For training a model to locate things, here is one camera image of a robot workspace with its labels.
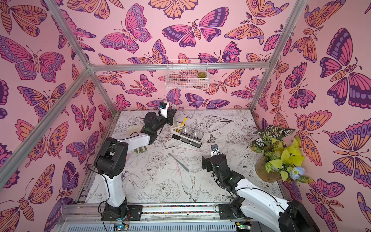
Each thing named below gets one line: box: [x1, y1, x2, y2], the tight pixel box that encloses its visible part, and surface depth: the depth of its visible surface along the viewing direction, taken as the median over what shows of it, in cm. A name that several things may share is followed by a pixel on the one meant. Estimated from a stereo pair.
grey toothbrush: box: [168, 152, 190, 173], surface depth 94 cm
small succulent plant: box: [197, 71, 207, 79], surface depth 94 cm
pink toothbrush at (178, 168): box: [174, 159, 181, 176], surface depth 91 cm
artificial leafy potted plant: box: [246, 124, 314, 184], surface depth 73 cm
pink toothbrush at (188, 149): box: [175, 145, 203, 154], surface depth 99 cm
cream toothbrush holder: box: [170, 123, 205, 149], surface depth 99 cm
